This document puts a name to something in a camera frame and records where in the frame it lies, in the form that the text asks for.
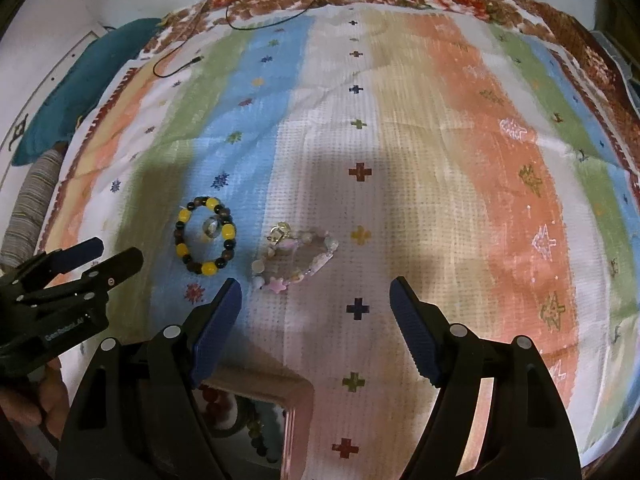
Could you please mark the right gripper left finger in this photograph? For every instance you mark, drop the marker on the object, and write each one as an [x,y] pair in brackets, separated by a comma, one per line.
[187,354]

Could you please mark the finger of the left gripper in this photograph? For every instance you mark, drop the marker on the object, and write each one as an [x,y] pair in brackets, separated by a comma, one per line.
[65,260]
[105,275]

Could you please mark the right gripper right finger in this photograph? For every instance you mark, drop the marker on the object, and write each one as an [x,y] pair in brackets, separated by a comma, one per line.
[445,353]

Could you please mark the metal jewelry tin box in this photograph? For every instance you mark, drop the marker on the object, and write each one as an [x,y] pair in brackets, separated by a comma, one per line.
[259,423]

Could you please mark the person's left hand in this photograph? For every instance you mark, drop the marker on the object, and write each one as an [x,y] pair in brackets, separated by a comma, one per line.
[50,407]

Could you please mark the striped grey bolster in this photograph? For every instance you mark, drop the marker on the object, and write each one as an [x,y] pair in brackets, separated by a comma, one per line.
[31,206]

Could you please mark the teal pillow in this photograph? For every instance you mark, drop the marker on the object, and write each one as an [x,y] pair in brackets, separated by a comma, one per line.
[79,92]

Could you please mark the striped colourful woven cloth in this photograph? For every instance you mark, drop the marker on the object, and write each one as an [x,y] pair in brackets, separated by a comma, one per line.
[318,159]

